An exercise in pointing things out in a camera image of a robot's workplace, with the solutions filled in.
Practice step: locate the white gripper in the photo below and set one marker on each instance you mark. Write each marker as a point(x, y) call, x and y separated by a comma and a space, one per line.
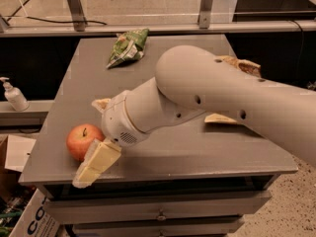
point(116, 118)

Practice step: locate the red apple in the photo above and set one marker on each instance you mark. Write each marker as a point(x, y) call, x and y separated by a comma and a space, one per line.
point(79, 139)

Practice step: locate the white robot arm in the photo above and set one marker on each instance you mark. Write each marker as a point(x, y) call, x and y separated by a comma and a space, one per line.
point(188, 82)

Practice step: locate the green snack bag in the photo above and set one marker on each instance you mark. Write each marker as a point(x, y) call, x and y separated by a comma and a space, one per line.
point(128, 47)

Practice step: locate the brown open cardboard box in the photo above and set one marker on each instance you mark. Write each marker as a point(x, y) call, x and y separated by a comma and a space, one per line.
point(14, 153)

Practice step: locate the white pump dispenser bottle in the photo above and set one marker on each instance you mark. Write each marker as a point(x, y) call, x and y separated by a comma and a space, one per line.
point(14, 96)

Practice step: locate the round metal drawer knob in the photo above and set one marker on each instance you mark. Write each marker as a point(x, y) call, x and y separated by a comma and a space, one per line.
point(161, 216)

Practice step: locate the grey drawer cabinet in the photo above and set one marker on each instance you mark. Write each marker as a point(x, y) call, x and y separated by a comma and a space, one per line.
point(204, 177)

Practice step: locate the white cardboard box with lettering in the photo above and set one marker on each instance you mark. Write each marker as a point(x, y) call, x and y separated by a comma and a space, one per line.
point(35, 221)

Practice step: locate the brown Late July chip bag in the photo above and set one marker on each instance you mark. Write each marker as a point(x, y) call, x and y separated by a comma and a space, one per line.
point(244, 65)

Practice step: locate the metal railing frame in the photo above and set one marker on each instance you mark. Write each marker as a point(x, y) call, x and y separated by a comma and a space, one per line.
point(91, 18)

